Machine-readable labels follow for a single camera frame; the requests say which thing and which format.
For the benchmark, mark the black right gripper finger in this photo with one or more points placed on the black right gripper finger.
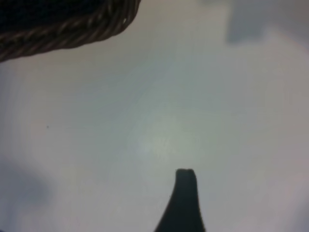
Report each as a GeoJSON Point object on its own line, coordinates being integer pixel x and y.
{"type": "Point", "coordinates": [184, 205]}

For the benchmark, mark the dark brown woven basket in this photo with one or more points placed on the dark brown woven basket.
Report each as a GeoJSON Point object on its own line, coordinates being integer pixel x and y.
{"type": "Point", "coordinates": [48, 36]}

